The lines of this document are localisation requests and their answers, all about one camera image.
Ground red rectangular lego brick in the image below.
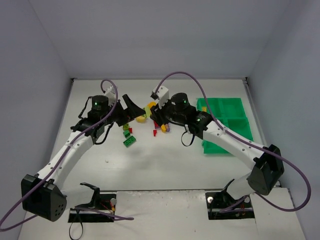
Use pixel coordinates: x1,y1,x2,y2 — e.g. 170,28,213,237
153,121,160,129

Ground green flat lego plate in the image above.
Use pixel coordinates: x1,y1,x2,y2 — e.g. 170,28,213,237
123,136,137,148

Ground yellow curved lego brick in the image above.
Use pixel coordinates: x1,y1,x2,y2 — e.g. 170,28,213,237
160,124,167,133

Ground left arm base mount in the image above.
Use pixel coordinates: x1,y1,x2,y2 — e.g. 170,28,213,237
68,182,117,223

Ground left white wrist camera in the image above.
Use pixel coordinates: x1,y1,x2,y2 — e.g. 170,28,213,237
103,85,117,107

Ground orange yellow curved lego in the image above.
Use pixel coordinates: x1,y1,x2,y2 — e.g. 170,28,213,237
147,101,157,109

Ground lime square lego brick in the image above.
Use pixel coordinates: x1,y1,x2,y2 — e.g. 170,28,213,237
122,123,130,131

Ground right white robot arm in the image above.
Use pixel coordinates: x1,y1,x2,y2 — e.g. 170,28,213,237
151,91,284,200

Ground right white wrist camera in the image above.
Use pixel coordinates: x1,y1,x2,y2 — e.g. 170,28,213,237
150,85,170,109

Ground purple cable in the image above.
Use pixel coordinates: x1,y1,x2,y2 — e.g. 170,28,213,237
149,71,312,213
0,79,135,231

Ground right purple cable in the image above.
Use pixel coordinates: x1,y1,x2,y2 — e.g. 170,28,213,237
149,71,312,213

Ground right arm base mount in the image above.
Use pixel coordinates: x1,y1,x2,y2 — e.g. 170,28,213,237
205,191,255,221

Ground green compartment tray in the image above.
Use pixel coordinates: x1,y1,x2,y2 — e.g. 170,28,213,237
196,98,253,141

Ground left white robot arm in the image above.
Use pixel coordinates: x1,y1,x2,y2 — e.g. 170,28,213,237
21,94,145,222

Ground pale yellow curved lego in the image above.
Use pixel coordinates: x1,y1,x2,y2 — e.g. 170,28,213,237
135,115,148,124

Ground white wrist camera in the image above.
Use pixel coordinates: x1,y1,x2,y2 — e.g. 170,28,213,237
103,85,117,107
150,85,170,109

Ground lime curved lego brick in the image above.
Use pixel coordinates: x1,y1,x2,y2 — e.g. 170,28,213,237
143,105,152,119

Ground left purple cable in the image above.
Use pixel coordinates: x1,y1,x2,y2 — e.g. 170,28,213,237
0,79,135,231

